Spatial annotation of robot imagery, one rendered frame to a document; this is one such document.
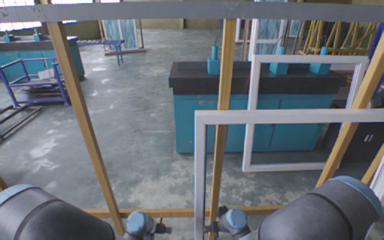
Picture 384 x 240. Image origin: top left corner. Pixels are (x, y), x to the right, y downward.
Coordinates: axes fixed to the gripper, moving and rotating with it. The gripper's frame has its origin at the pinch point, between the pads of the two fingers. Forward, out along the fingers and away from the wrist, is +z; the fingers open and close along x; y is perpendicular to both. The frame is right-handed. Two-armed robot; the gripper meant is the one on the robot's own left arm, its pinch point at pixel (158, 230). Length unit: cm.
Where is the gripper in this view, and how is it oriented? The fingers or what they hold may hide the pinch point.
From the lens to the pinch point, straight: 132.0
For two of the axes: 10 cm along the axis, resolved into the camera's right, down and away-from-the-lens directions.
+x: -9.8, 0.4, 1.7
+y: 0.7, -8.0, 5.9
